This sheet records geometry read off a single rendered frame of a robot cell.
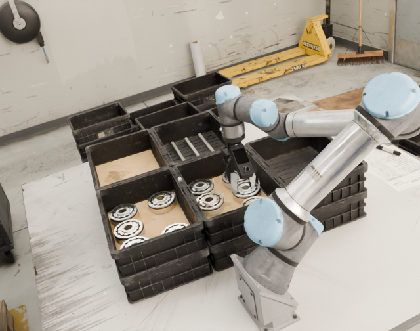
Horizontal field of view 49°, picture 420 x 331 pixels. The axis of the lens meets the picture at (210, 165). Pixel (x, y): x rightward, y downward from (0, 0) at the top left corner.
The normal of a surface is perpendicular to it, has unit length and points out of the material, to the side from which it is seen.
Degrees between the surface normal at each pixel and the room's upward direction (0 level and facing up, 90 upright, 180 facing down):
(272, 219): 52
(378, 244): 0
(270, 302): 90
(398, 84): 41
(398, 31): 90
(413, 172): 0
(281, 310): 90
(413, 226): 0
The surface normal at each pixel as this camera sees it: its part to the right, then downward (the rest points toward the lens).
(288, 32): 0.40, 0.41
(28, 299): -0.16, -0.85
